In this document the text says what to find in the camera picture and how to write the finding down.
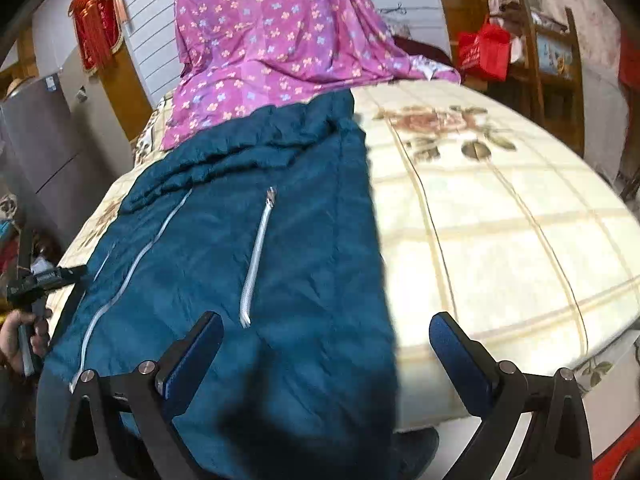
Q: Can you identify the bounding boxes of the grey refrigerator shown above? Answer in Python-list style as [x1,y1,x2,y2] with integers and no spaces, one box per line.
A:
[0,72,89,256]

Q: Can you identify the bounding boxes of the person's left hand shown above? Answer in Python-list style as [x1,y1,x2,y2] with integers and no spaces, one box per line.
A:
[0,307,52,376]

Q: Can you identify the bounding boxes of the pink cloth pile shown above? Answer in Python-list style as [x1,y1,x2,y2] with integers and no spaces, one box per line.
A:
[487,0,527,27]

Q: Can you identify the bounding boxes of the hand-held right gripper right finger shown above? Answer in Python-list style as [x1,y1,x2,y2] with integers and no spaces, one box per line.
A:
[428,311,594,480]

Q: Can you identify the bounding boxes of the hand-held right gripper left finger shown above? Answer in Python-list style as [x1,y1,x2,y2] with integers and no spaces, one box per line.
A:
[62,311,225,480]

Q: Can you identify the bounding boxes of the brown wooden frame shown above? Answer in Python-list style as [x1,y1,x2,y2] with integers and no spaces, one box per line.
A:
[99,0,492,142]

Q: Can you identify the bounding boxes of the teal puffer jacket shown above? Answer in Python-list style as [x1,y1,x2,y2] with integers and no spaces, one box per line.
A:
[37,91,401,480]

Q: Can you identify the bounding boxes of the red cloth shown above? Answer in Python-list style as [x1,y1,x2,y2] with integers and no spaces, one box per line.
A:
[617,30,640,92]

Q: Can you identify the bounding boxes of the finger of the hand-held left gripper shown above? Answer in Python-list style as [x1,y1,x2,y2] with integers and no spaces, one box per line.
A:
[57,265,89,289]

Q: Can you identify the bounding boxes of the bed with cream checked cover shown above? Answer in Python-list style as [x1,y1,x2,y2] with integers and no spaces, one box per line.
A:
[47,80,640,433]

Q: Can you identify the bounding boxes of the red fringed hanging decoration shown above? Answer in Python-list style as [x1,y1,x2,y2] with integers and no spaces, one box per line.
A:
[72,0,126,77]

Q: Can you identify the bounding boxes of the wooden chair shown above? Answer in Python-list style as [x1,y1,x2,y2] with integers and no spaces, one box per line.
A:
[492,0,586,157]

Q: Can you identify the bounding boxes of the red shopping bag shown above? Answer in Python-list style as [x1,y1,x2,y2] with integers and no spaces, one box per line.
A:
[457,15,512,82]

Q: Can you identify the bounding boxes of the pink floral curtain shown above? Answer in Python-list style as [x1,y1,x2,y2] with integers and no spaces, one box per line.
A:
[530,0,626,111]

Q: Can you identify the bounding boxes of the purple floral bed sheet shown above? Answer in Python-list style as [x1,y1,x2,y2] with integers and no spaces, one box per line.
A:
[161,0,461,151]

